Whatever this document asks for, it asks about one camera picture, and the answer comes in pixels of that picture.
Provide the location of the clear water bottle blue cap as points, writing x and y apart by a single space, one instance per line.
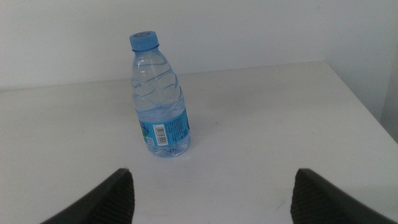
161 102

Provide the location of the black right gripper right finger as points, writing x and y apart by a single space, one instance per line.
317 202

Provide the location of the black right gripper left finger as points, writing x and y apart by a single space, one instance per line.
109 202

